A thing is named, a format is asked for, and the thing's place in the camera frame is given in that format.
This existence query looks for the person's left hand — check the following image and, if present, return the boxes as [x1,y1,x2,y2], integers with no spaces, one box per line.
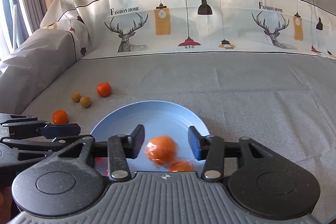
[0,187,13,224]

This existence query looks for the orange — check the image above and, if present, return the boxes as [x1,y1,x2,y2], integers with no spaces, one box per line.
[145,136,178,166]

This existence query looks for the light blue plate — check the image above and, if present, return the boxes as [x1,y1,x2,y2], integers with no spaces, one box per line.
[91,101,210,176]

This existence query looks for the yellow-brown longan fruit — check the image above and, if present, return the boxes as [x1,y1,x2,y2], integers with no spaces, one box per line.
[71,92,81,102]
[79,96,92,108]

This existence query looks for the bare orange tangerine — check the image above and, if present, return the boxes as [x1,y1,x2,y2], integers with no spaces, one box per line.
[96,82,112,97]

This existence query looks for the red plum left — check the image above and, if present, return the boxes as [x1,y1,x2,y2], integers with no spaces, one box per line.
[94,157,108,169]

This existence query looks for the grey printed sofa cover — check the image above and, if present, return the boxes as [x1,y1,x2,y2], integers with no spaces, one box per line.
[1,0,335,221]

